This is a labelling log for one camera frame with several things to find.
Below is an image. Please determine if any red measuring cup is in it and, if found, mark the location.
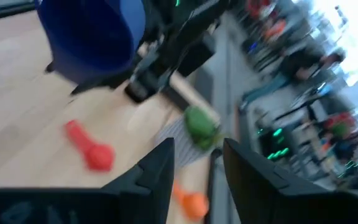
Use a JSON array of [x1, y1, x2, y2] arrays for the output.
[[63, 119, 116, 172]]

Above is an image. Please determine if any orange measuring cup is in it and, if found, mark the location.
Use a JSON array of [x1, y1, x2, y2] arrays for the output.
[[172, 180, 210, 220]]

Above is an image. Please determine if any succulent in white patterned pot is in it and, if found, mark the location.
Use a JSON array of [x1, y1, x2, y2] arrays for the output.
[[154, 105, 222, 169]]

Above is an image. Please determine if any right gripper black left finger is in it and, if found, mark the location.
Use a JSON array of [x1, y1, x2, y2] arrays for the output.
[[100, 138, 176, 224]]

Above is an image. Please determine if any black box with green lights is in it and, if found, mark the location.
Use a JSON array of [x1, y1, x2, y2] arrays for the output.
[[258, 126, 291, 162]]

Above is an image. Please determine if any dark blue measuring cup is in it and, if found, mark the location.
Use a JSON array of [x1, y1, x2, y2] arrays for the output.
[[34, 0, 146, 85]]

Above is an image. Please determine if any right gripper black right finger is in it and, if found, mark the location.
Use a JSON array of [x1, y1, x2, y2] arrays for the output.
[[223, 138, 292, 224]]

